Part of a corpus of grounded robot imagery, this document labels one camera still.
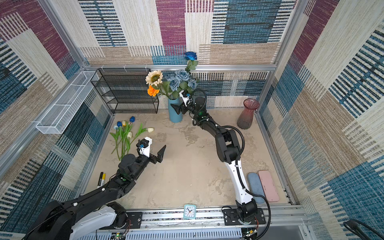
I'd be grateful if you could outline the yellow marker pen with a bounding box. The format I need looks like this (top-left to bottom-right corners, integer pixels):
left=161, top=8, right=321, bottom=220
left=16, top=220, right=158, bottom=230
left=100, top=173, right=106, bottom=186

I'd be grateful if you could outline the black marker pen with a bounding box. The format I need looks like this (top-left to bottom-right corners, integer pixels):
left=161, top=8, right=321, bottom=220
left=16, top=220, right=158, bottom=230
left=97, top=172, right=104, bottom=188

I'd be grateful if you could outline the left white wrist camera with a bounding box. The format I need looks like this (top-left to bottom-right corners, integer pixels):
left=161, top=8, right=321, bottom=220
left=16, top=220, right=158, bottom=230
left=136, top=137, right=152, bottom=158

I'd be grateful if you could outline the black wire shelf rack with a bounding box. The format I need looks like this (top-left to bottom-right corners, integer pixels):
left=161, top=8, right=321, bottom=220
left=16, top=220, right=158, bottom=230
left=91, top=68, right=159, bottom=114

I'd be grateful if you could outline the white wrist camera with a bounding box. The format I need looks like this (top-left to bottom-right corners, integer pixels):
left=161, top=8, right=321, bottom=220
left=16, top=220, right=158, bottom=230
left=136, top=137, right=152, bottom=158
left=179, top=90, right=193, bottom=107

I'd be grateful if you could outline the pale blue rose bouquet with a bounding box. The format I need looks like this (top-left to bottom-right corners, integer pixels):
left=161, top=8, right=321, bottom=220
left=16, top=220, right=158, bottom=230
left=159, top=70, right=198, bottom=100

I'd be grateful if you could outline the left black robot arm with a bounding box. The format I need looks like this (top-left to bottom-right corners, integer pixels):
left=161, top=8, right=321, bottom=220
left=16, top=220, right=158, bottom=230
left=24, top=147, right=166, bottom=240

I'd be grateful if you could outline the tulip bunch with green leaves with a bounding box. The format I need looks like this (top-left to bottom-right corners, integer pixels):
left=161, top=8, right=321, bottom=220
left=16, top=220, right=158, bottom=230
left=110, top=116, right=155, bottom=161

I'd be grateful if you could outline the blue oblong case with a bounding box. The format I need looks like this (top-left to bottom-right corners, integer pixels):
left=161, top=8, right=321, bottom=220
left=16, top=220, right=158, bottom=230
left=247, top=173, right=265, bottom=197

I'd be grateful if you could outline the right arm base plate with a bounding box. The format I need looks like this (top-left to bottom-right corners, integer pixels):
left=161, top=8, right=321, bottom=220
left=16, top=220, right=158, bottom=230
left=222, top=208, right=267, bottom=226

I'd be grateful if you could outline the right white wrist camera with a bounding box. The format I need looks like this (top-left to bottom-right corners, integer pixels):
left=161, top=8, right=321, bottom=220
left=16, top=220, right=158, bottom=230
left=179, top=90, right=193, bottom=107

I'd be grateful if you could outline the orange marigold flower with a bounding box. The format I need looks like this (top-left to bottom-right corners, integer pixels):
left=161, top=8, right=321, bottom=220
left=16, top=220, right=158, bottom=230
left=147, top=86, right=160, bottom=97

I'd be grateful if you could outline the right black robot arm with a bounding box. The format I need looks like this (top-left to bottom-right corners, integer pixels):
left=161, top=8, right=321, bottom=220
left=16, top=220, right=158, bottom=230
left=171, top=102, right=269, bottom=225

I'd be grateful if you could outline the red ribbed glass vase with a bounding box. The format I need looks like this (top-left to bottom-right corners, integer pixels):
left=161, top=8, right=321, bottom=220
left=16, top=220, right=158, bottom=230
left=237, top=99, right=260, bottom=130

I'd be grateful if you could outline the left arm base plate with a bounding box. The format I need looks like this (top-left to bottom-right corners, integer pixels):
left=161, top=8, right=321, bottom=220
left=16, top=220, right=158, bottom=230
left=101, top=212, right=143, bottom=230

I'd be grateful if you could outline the aluminium front rail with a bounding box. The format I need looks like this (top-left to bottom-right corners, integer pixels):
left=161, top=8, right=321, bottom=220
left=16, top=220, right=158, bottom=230
left=50, top=206, right=310, bottom=240

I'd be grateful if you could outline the cream sunflower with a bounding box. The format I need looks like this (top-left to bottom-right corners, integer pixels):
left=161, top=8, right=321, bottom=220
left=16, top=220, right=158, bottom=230
left=146, top=70, right=163, bottom=86

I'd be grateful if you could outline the bright blue rose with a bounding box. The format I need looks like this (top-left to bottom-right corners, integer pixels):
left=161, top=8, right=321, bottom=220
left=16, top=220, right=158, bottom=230
left=184, top=52, right=199, bottom=72

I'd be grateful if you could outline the small teal alarm clock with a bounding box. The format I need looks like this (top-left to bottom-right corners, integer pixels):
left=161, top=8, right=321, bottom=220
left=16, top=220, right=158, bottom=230
left=183, top=204, right=197, bottom=220

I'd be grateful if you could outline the white mesh wall basket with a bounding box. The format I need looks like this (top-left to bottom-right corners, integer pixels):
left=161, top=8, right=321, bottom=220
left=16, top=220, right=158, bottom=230
left=36, top=71, right=96, bottom=135

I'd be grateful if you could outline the teal ceramic vase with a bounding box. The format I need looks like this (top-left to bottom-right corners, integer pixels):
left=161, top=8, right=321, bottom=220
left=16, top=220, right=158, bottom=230
left=168, top=98, right=183, bottom=123

